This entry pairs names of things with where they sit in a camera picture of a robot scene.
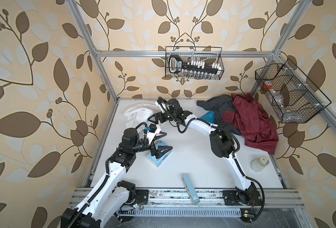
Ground teal cloth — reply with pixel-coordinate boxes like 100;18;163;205
200;111;215;124

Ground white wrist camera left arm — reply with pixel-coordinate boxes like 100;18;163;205
146;124;161;144

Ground dark grey cloth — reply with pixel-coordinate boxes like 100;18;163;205
196;95;241;135

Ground light blue rectangular bar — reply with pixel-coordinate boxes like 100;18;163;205
182;174;200;205

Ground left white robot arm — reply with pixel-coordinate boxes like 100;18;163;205
60;120;173;228

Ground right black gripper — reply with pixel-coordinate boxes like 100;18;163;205
148;111;176;124

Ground black tool with handle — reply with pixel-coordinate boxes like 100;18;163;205
168;55;222;75

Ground blue tissue pack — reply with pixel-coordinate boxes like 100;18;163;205
146;140;173;167

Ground maroon satin shirt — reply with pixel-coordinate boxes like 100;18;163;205
223;94;279;154

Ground white cloth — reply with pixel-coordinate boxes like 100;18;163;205
124;103;161;128

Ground back black wire basket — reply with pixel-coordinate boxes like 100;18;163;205
165;46;224;80

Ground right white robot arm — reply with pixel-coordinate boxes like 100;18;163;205
155;97;265;206

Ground clear bottle red cap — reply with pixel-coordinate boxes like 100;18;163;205
263;81;289;113

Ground white plastic jar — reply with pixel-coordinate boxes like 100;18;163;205
250;156;269;173

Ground side black wire basket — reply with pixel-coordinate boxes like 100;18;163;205
255;59;331;124

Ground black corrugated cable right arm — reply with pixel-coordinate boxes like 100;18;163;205
156;96;266;221

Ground aluminium frame rail base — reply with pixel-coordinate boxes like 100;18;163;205
83;187;305;219

